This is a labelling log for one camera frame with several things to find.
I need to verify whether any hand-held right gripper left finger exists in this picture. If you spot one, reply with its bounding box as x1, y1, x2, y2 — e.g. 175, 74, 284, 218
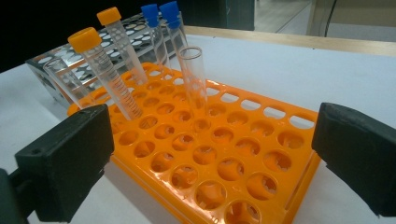
14, 104, 115, 223

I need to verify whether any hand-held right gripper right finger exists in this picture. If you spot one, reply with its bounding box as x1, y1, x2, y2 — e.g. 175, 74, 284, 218
312, 102, 396, 217

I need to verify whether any clear glass tube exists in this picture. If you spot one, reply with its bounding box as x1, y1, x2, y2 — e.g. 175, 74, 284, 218
177, 45, 209, 125
42, 58, 96, 110

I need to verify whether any orange cap plastic tube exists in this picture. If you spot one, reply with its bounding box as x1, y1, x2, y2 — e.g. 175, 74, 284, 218
95, 6, 149, 86
67, 26, 144, 121

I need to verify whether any shiny metal tube rack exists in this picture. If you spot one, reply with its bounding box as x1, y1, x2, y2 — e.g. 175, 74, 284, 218
25, 12, 188, 110

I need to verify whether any orange plastic tube rack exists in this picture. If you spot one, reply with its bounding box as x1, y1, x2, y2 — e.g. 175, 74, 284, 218
66, 62, 321, 224

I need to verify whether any blue cap plastic tube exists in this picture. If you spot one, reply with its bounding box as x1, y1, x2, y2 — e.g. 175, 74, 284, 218
140, 3, 172, 72
159, 0, 190, 63

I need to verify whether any beige wooden furniture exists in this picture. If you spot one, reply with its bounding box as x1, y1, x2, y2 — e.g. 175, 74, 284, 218
306, 0, 396, 42

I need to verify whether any black curtain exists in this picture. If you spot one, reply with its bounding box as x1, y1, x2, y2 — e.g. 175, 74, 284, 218
0, 0, 256, 74

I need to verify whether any black hanging cable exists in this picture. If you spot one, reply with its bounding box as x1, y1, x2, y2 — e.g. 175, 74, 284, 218
323, 0, 339, 38

